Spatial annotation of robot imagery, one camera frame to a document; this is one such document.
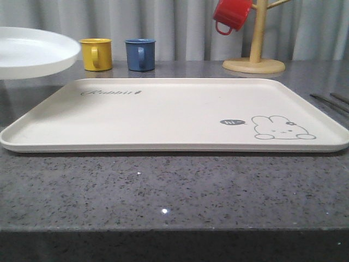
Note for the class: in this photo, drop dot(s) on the white round plate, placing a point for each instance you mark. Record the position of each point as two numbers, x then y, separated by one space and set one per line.
30 53

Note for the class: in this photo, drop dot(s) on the silver chopstick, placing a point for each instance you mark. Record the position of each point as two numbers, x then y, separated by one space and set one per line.
340 97
340 106

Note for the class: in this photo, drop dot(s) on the blue enamel mug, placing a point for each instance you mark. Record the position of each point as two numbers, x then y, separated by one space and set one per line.
140 54

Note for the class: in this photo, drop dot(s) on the beige rabbit serving tray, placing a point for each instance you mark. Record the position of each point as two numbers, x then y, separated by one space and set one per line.
99 115

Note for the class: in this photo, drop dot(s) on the wooden mug tree stand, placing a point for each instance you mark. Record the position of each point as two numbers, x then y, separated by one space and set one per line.
255 64

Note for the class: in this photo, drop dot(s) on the yellow enamel mug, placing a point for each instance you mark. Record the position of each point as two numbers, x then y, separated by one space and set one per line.
97 54

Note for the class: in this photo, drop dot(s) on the red enamel mug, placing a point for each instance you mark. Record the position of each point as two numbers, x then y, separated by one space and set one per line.
231 13

